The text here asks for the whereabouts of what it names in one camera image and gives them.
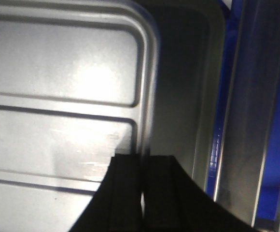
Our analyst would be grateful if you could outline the large grey metal tray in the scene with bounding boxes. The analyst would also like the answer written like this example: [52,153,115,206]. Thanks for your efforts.
[140,0,225,189]

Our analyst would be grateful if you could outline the stainless steel rack frame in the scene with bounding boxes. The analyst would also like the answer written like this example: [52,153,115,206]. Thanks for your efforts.
[213,0,280,227]

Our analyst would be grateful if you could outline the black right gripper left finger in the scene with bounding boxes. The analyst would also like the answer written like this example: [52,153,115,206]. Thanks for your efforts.
[70,154,142,232]

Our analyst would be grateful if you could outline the small silver ribbed tray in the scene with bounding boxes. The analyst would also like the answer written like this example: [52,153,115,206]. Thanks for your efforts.
[0,0,160,232]

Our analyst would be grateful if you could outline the blue bin lower left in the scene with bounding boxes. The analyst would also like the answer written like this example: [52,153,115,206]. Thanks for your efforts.
[207,0,280,232]

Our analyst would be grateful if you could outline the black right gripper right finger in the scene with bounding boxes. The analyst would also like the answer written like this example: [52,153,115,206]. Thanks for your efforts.
[143,156,256,232]

